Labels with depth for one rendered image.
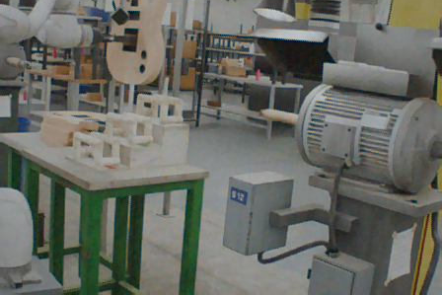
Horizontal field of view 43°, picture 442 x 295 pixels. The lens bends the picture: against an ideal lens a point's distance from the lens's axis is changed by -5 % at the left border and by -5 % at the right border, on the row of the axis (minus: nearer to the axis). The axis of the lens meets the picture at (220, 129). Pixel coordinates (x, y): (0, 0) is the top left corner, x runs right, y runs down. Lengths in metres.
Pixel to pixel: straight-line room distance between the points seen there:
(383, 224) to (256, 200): 0.34
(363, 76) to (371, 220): 0.39
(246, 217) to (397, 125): 0.45
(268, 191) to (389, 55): 0.54
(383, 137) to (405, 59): 0.29
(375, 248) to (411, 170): 0.23
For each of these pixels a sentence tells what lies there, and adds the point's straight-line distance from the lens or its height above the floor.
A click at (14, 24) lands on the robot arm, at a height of 1.47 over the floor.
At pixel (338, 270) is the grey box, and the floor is 0.92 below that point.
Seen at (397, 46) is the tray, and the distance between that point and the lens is 1.72.
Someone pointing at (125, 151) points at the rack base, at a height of 1.00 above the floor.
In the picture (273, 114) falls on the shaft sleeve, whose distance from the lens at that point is 1.89.
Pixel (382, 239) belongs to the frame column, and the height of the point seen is 1.00.
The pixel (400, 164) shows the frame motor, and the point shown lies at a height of 1.21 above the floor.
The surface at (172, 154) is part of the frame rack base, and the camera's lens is 2.50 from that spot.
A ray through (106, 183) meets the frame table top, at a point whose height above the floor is 0.92.
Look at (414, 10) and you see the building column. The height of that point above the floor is 1.70.
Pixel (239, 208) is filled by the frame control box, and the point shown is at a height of 1.04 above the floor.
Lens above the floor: 1.46
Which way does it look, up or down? 8 degrees down
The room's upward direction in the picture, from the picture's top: 5 degrees clockwise
